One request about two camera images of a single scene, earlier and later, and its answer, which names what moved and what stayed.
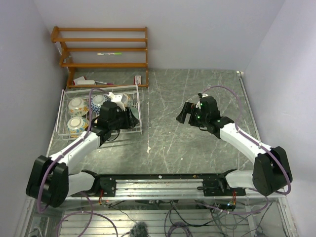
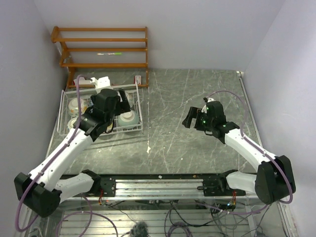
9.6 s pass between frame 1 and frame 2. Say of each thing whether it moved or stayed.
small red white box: stayed
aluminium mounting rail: stayed
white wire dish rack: stayed
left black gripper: moved
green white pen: stayed
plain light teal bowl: moved
